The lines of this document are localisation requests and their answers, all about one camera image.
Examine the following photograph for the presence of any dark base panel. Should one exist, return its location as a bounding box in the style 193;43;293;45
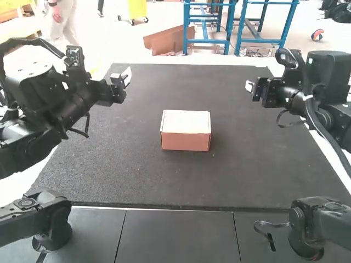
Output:
115;209;242;263
233;210;351;263
0;207;127;263

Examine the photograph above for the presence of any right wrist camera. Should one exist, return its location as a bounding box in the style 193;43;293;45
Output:
284;49;304;80

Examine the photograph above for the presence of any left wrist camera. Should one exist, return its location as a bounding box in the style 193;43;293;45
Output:
65;45;83;68

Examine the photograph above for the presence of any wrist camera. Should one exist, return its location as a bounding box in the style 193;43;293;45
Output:
65;45;83;68
284;49;304;80

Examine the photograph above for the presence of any yellow tool cart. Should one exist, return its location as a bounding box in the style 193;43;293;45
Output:
117;0;149;26

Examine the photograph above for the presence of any brown cardboard sheet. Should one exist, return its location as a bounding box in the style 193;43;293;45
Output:
143;24;195;56

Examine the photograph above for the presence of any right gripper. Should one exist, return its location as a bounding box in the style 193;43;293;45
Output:
245;77;286;108

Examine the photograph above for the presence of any colourful ball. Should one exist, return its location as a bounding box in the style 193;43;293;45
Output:
310;28;325;42

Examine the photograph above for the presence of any cardboard box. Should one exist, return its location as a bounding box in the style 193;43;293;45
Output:
160;109;212;152

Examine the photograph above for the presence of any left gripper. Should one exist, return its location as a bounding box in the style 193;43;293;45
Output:
87;67;133;108

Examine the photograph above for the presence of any blue metal workbench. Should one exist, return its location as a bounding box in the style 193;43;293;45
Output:
234;0;299;57
182;0;236;55

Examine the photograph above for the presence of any black bag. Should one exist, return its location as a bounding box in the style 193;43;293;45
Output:
319;0;351;24

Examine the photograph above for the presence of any black mat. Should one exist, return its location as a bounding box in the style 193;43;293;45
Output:
27;62;351;211

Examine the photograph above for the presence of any person's hand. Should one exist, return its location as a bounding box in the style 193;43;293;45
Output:
52;4;64;23

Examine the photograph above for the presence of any wooden crate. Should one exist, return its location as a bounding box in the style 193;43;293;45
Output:
0;0;38;24

